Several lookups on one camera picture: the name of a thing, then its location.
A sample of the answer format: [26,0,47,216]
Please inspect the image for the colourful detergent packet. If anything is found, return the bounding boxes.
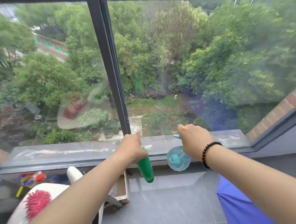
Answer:
[14,170,48,198]

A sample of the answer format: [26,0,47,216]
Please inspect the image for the clear blue spray bottle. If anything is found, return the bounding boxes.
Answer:
[165,133,192,172]

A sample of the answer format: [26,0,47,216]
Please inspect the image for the person's left hand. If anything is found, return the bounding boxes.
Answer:
[112,133,150,167]

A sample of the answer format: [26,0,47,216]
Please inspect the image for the dark window frame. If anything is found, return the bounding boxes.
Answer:
[0,0,296,177]

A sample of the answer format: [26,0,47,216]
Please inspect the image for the white chair with red pattern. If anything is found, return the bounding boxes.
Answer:
[0,164,106,224]

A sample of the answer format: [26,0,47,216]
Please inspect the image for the dark bead bracelet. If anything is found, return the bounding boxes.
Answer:
[200,141,225,170]

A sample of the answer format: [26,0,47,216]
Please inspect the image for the grey window sill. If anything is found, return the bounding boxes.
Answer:
[0,128,253,175]

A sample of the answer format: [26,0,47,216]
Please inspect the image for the person's right forearm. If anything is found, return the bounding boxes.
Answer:
[204,137,296,224]

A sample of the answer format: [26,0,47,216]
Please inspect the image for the white wooden frame piece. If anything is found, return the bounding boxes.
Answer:
[103,170,131,209]

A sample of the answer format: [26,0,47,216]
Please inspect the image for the blue umbrella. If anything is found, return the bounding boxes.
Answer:
[214,171,278,224]

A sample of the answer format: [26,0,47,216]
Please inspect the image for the person's right hand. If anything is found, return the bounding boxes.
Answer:
[177,122,215,163]

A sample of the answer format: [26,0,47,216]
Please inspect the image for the person's left forearm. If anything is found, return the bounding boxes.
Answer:
[4,152,138,224]

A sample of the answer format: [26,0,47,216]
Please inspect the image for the green trees outside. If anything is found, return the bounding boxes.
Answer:
[0,0,296,152]

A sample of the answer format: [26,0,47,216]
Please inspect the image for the green handled window squeegee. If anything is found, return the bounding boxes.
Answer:
[135,143,155,184]

